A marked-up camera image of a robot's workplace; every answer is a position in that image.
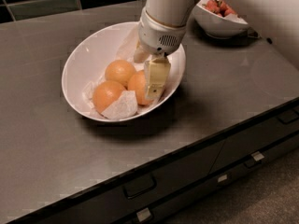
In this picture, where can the white paper in large bowl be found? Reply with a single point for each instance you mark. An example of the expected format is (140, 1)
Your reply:
(126, 106)

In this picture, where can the dark drawer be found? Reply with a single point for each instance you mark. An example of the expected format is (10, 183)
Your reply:
(139, 192)
(261, 134)
(169, 205)

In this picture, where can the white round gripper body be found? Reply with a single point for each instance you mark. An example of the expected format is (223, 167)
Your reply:
(155, 37)

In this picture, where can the lower dark drawer front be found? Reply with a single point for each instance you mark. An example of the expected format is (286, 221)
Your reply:
(169, 205)

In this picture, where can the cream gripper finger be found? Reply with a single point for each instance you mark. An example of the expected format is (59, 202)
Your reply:
(140, 55)
(156, 74)

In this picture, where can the red strawberries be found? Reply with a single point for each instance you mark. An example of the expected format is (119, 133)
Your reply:
(218, 7)

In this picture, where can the white bowl with strawberries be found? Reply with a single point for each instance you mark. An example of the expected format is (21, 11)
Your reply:
(216, 26)

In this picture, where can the right dark drawer front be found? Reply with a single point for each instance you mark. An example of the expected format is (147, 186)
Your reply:
(261, 134)

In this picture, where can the orange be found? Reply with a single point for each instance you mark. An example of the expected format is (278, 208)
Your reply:
(106, 93)
(137, 83)
(120, 71)

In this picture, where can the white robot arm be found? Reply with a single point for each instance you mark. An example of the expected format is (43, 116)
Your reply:
(274, 20)

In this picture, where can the large white oval bowl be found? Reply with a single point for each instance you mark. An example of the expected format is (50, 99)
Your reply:
(85, 69)

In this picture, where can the left dark drawer front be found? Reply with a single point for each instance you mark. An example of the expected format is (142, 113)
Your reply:
(139, 192)

